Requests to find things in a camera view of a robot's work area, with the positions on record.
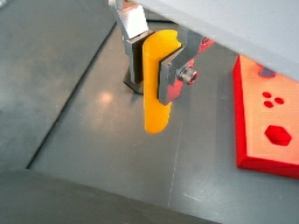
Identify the orange oval peg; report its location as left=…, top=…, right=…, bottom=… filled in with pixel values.
left=142, top=30, right=181, bottom=134

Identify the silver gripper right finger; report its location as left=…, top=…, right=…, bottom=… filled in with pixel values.
left=157, top=27, right=213, bottom=105

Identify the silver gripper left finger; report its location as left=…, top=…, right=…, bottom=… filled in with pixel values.
left=106, top=0, right=153, bottom=94

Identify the red foam peg board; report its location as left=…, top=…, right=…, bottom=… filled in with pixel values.
left=232, top=56, right=299, bottom=179

